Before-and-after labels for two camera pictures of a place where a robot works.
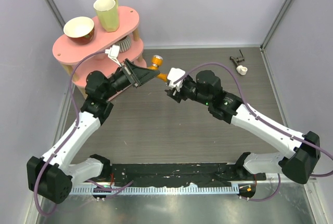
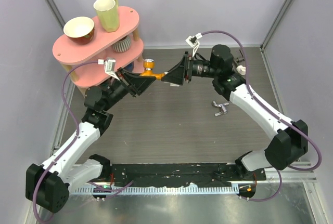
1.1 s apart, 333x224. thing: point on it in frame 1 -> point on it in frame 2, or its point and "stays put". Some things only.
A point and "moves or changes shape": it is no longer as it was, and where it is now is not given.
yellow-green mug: x=107 y=11 stays put
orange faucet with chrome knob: x=157 y=61 moves or changes shape
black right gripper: x=176 y=95 -> x=178 y=74
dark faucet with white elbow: x=242 y=70 stays put
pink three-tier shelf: x=106 y=49 stays put
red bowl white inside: x=79 y=30 stays put
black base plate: x=122 y=175 stays put
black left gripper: x=139 y=75 -> x=133 y=83
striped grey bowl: x=124 y=43 stays put
